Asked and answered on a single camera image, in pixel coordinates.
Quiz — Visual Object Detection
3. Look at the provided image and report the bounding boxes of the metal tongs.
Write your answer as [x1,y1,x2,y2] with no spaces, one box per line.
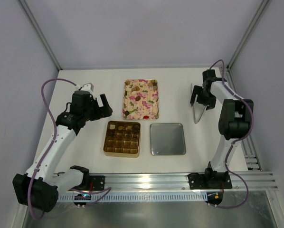
[190,83,208,124]

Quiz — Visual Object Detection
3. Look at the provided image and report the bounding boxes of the silver tin lid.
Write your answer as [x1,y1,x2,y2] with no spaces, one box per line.
[150,123,186,156]

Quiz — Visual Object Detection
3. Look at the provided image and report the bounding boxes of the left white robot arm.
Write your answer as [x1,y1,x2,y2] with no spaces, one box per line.
[12,90,113,212]

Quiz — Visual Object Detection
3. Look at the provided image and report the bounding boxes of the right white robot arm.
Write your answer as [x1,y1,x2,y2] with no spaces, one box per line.
[188,69,254,190]

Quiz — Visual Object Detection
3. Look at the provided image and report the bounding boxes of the gold chocolate box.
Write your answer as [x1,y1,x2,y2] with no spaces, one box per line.
[103,121,141,158]

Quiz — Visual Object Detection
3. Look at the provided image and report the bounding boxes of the floral tray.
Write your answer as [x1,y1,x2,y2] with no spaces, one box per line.
[122,79,159,120]

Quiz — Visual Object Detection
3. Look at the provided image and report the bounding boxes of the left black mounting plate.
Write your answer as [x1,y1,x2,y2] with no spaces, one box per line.
[90,175,105,191]

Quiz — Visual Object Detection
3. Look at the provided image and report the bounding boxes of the black mounting plate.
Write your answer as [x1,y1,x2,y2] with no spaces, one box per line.
[90,175,105,191]
[188,172,233,190]

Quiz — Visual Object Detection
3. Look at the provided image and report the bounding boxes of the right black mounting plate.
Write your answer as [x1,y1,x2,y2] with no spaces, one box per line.
[188,172,233,190]

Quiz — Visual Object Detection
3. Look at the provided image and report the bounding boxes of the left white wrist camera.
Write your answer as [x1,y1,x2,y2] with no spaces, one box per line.
[75,83,94,94]

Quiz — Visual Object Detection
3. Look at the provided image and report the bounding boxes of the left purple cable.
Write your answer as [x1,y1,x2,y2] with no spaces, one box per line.
[29,78,112,219]

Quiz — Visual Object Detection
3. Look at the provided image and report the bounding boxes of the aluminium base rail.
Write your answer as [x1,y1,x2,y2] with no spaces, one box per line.
[103,171,278,190]

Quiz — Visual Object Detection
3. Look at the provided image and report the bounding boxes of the perforated cable duct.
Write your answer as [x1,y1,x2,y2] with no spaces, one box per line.
[57,191,208,203]

